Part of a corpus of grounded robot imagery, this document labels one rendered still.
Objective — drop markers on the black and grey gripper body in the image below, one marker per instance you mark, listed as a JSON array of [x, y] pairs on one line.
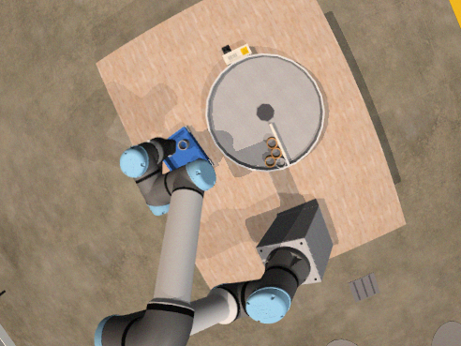
[[168, 147]]

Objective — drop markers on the blue crate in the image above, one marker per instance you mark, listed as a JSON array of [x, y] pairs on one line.
[[182, 157]]

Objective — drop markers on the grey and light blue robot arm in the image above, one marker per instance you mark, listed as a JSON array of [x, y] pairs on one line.
[[169, 323]]

